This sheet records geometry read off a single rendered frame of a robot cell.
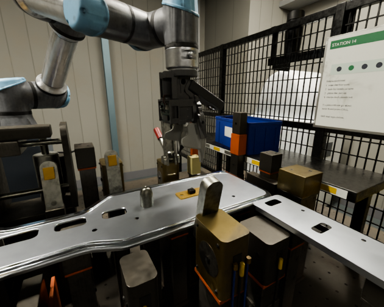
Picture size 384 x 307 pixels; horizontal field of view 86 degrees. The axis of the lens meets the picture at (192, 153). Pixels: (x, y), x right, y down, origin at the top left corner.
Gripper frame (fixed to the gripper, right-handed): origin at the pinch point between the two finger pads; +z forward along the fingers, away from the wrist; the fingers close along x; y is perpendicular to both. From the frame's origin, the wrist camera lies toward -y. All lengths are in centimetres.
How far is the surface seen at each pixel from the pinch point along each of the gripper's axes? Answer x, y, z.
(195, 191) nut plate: 0.0, -1.0, 11.1
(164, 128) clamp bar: -14.5, 1.4, -4.7
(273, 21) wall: -165, -215, -104
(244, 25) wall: -174, -173, -97
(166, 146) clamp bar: -13.7, 1.4, 0.7
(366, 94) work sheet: 14, -55, -14
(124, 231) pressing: 7.8, 19.9, 11.1
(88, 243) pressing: 8.0, 26.4, 11.2
